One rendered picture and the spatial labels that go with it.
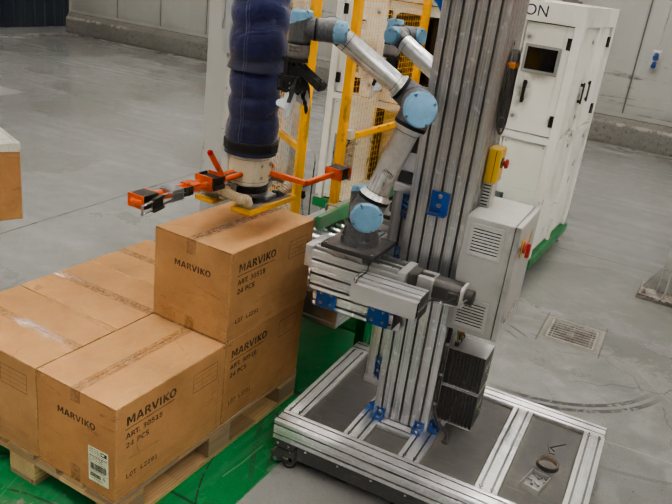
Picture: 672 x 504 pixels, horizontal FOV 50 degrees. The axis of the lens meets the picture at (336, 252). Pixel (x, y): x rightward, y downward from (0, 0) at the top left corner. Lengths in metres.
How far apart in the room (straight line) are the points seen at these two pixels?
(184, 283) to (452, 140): 1.22
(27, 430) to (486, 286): 1.82
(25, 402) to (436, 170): 1.77
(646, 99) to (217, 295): 9.61
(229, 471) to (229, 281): 0.83
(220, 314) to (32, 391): 0.74
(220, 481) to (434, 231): 1.35
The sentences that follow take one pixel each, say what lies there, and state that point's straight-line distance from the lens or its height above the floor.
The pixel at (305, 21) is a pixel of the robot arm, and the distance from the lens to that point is 2.44.
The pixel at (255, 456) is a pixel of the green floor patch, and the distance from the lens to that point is 3.27.
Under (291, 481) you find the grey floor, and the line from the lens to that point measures 3.16.
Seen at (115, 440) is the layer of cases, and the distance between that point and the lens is 2.66.
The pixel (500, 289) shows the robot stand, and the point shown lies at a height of 0.98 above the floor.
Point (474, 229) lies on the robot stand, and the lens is 2.69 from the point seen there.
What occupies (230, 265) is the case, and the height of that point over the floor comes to 0.89.
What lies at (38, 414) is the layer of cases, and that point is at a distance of 2.94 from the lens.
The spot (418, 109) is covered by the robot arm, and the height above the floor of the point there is 1.61.
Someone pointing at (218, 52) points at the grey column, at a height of 1.46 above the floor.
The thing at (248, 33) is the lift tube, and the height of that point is 1.74.
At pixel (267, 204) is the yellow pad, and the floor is 1.07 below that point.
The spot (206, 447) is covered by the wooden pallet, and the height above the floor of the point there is 0.07.
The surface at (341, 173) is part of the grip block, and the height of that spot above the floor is 1.19.
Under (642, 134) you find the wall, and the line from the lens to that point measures 11.73.
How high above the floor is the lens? 2.02
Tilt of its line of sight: 22 degrees down
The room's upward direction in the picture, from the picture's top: 8 degrees clockwise
